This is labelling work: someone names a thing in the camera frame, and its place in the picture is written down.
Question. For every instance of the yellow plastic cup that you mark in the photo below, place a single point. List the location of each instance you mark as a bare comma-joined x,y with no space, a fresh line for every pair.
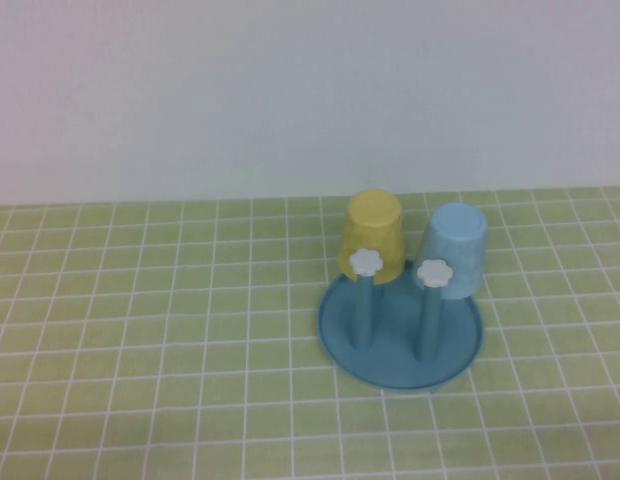
372,225

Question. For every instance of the blue cup stand white caps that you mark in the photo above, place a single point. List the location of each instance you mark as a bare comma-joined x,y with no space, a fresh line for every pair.
390,360

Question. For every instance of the light blue plastic cup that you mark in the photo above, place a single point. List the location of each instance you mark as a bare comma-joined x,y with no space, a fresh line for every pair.
455,235

